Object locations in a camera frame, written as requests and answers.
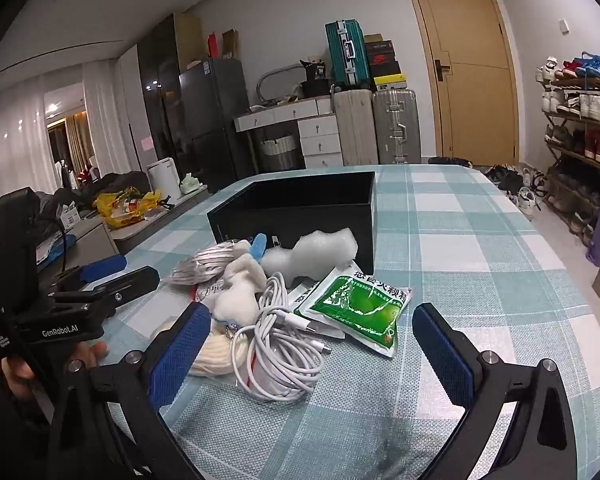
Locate teal suitcase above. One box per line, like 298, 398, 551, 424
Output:
325, 20, 366, 87

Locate green medicine packet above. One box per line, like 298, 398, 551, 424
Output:
300, 266, 413, 358

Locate blue white packet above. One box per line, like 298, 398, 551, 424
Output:
35, 234, 76, 266

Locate tall dark cabinet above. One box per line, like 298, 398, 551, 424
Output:
137, 14, 203, 181

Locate white desk with drawers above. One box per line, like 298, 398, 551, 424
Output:
234, 96, 344, 170

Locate white bin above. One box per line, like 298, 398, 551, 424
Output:
146, 157, 181, 200

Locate white curtains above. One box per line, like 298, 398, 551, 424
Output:
0, 57, 146, 201

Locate wooden door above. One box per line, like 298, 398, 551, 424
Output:
401, 0, 520, 167

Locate silver suitcase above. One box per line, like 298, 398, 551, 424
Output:
372, 88, 423, 165

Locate pale green plastic bag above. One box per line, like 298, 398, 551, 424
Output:
180, 172, 207, 196

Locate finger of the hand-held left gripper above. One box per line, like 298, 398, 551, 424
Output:
55, 255, 127, 291
50, 266, 161, 318

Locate black clothing pile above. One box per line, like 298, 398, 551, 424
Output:
55, 171, 151, 206

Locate black paper bag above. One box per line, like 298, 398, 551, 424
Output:
300, 59, 328, 98

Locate black red shoe box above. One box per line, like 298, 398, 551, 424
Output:
365, 41, 397, 78

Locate cream ribbon roll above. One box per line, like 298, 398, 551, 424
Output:
150, 317, 241, 378

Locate yellow plastic bag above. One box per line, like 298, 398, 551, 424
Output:
92, 186, 163, 228

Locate striped cord bundle bag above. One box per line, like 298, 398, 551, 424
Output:
170, 241, 251, 286

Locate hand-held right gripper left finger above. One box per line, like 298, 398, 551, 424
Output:
47, 301, 212, 480

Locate woven laundry basket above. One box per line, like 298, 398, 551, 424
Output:
258, 135, 301, 172

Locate brown cardboard box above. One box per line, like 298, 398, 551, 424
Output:
222, 28, 241, 59

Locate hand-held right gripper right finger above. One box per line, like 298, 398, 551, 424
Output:
412, 303, 576, 480

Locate beige low cabinet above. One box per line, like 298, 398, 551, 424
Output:
37, 185, 211, 271

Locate white plush toy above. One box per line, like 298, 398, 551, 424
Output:
215, 232, 268, 336

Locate person's left hand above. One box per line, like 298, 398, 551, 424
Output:
2, 341, 109, 382

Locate beige suitcase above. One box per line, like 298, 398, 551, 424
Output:
331, 87, 379, 167

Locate pile of sandals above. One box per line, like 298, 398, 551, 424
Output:
484, 162, 550, 218

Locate white foam piece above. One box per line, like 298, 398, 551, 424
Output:
261, 227, 359, 291

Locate black cardboard box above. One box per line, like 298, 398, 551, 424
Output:
206, 170, 377, 274

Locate white charging cable coil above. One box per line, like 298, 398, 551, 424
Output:
230, 271, 333, 402

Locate person's left forearm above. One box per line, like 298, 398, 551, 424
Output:
0, 375, 56, 480

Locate black yellow shoe box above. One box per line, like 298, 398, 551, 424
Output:
372, 74, 408, 92

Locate dark grey refrigerator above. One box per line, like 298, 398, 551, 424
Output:
178, 57, 255, 193

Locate rows of shoes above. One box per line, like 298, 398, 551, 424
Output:
535, 51, 600, 246

